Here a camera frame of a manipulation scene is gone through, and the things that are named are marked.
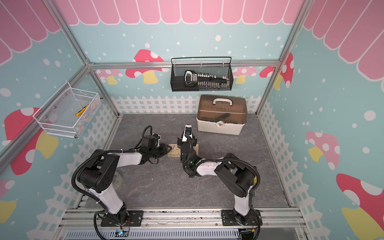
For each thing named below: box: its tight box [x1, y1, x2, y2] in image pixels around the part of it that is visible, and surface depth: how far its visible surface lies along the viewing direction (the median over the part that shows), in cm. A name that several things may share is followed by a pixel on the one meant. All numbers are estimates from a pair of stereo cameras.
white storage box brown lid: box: [196, 94, 248, 135], surface depth 100 cm
